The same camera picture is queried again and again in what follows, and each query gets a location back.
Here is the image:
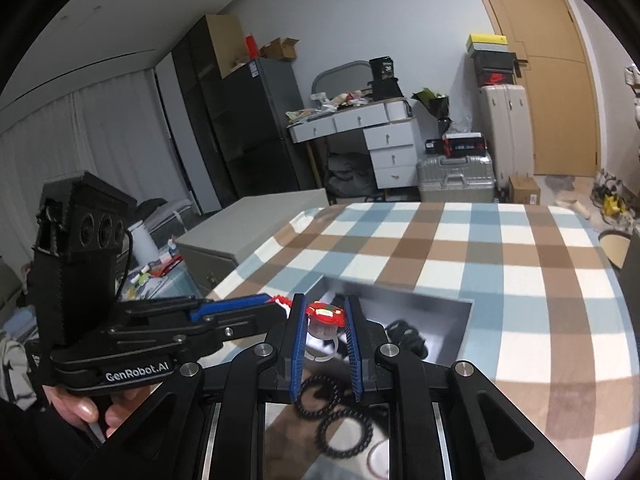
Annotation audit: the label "grey clothes heap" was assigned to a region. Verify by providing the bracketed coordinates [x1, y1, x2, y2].
[326, 152, 376, 196]

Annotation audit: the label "white bottle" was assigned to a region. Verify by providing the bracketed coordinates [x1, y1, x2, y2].
[127, 220, 161, 268]

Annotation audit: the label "dark wardrobe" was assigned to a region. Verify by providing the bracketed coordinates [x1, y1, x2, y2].
[170, 14, 241, 216]

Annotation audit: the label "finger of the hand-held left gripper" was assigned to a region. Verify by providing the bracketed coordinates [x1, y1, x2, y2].
[122, 293, 281, 322]
[102, 306, 290, 361]

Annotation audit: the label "yellow lid shoe box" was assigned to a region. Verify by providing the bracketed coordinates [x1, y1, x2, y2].
[466, 34, 508, 54]

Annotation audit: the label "wooden door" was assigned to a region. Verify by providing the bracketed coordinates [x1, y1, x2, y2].
[462, 0, 603, 178]

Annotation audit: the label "white suitcase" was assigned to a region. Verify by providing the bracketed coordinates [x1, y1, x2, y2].
[479, 82, 535, 193]

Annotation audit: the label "black spiral hair tie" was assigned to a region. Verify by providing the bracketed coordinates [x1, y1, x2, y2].
[295, 375, 342, 421]
[319, 409, 374, 459]

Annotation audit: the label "black carton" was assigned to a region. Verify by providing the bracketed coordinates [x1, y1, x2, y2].
[367, 56, 406, 102]

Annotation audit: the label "tan cardboard panel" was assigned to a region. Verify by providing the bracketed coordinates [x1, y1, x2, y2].
[206, 14, 249, 79]

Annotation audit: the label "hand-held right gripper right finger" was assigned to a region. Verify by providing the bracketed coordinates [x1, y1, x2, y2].
[344, 294, 566, 480]

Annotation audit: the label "white desk with drawers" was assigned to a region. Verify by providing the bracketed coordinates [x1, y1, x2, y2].
[288, 99, 426, 196]

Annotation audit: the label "blue checked side table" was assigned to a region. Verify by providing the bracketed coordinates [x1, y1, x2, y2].
[120, 260, 206, 306]

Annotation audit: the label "silver suitcase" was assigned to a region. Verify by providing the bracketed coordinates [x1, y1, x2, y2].
[416, 152, 497, 204]

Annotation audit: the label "person's left hand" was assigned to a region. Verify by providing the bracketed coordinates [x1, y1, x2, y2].
[42, 385, 143, 443]

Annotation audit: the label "brown cardboard box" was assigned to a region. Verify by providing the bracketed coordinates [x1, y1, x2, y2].
[507, 175, 542, 206]

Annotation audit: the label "black bow hair clip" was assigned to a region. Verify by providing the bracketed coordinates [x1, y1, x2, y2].
[384, 319, 427, 358]

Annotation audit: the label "beige slippers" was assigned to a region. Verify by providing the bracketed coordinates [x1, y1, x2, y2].
[554, 191, 592, 219]

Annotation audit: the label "clutter of desk items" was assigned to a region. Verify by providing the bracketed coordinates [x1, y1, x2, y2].
[286, 89, 386, 125]

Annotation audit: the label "checked tablecloth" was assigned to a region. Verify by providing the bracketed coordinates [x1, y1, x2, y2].
[207, 201, 640, 480]

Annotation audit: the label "open cardboard box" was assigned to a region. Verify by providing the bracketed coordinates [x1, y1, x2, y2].
[260, 37, 300, 62]

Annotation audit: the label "clutter of small packets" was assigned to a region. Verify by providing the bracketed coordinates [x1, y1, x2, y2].
[127, 252, 186, 306]

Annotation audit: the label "white curtain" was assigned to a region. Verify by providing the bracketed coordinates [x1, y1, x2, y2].
[0, 67, 201, 281]

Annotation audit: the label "black wrapped bouquet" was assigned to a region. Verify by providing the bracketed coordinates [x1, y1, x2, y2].
[411, 87, 453, 137]

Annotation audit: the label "pile of assorted shoes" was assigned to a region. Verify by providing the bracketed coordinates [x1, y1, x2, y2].
[590, 170, 636, 226]

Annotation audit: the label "dark shoe box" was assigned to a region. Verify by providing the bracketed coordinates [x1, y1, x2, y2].
[472, 51, 516, 73]

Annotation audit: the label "black cable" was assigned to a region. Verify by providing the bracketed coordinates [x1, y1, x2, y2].
[116, 229, 135, 301]

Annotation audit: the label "dark grey refrigerator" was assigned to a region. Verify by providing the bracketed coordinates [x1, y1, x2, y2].
[220, 57, 318, 206]

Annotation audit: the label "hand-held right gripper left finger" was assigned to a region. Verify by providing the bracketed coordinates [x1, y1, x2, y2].
[85, 294, 307, 480]

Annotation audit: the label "arched mirror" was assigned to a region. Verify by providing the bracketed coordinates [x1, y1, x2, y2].
[311, 60, 373, 95]

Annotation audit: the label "round black bin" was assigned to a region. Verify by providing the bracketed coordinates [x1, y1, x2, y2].
[597, 227, 635, 268]

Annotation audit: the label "black shoe box red logo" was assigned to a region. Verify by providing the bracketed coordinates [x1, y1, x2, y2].
[474, 71, 516, 87]

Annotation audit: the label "silver box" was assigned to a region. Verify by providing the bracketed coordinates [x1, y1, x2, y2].
[265, 274, 475, 480]

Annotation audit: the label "grey drawer cabinet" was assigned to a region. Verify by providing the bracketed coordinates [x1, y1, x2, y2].
[176, 189, 331, 301]

